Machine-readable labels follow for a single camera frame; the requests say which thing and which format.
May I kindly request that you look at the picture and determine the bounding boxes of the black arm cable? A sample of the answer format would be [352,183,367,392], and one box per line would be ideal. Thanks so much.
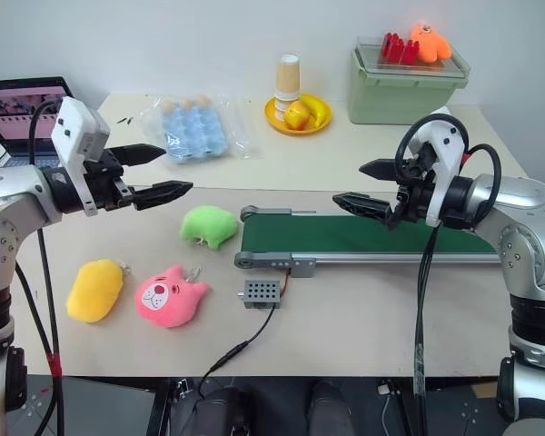
[13,100,67,436]
[395,113,503,436]

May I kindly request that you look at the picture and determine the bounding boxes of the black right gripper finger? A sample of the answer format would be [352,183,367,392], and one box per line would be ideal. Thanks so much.
[332,193,397,224]
[359,158,401,181]

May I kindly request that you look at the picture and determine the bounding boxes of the clear plastic tray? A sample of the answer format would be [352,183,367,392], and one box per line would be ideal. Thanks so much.
[354,35,472,76]

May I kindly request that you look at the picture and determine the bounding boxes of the orange octopus toy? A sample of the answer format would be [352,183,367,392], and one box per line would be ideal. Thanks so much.
[409,23,452,64]

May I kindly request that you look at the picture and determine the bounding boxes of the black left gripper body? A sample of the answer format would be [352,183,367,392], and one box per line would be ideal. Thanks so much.
[84,149,137,213]

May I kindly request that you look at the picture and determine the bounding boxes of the yellow toy banana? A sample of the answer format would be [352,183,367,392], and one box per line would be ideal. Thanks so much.
[301,94,329,128]

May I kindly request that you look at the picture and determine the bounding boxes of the open laptop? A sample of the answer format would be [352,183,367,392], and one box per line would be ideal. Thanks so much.
[0,75,85,170]

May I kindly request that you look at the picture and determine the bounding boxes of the pink bear plush toy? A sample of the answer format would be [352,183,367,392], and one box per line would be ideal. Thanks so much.
[134,264,211,329]

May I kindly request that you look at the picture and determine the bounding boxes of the blue egg tray in bag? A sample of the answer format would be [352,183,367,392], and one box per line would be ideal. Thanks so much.
[138,93,265,167]

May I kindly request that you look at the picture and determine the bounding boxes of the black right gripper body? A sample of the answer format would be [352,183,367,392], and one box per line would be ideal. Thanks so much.
[388,152,438,229]

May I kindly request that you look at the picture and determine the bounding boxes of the white charger cable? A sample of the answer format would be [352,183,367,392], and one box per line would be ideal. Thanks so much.
[375,383,393,436]

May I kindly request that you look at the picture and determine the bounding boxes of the yellow plush toy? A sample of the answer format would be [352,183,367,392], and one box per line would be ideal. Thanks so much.
[66,258,134,324]

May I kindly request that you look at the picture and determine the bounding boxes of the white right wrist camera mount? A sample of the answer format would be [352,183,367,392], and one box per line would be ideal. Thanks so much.
[419,118,471,228]

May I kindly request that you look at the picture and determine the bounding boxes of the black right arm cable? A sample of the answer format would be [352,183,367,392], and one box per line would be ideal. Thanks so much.
[395,113,503,436]

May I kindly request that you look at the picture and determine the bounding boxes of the dark rounded shape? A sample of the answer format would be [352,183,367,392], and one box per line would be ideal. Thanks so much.
[194,385,247,436]
[306,380,356,436]

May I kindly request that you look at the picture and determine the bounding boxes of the orange toy fruit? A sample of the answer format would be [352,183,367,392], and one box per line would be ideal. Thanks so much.
[283,100,311,131]

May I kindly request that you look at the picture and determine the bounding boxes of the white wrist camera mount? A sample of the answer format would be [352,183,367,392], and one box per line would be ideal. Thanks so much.
[50,95,112,218]
[419,118,471,228]

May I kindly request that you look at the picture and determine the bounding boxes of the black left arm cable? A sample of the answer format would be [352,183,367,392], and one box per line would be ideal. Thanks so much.
[13,100,67,436]

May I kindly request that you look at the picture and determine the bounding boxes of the red toy block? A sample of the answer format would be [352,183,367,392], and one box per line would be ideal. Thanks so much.
[380,31,406,63]
[400,39,421,65]

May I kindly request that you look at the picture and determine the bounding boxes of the stacked paper cups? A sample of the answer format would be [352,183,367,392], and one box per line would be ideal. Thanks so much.
[273,53,302,122]

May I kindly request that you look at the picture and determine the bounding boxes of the green storage box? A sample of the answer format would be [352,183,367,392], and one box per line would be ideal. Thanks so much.
[348,45,471,126]

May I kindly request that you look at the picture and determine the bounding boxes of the green plush toy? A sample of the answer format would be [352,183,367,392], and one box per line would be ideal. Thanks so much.
[179,204,240,250]

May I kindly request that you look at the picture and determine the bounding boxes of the black power cable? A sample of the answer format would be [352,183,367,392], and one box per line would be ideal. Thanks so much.
[197,267,294,397]

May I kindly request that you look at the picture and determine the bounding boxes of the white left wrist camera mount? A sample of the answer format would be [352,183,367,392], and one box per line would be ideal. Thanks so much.
[50,95,112,218]

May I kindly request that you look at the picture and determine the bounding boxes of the yellow plate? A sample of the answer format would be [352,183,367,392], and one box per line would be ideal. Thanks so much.
[263,93,334,136]

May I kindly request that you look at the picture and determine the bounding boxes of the green conveyor belt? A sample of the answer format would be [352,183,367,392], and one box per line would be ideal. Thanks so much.
[233,203,505,279]

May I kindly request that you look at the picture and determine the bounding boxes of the black table leg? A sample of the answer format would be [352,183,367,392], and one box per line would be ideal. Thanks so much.
[145,379,173,436]

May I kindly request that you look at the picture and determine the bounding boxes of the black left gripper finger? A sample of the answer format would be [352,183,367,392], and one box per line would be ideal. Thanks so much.
[129,180,194,213]
[106,144,168,167]

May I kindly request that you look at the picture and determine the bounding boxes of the grey perforated control box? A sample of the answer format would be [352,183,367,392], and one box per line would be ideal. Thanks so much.
[235,279,283,311]

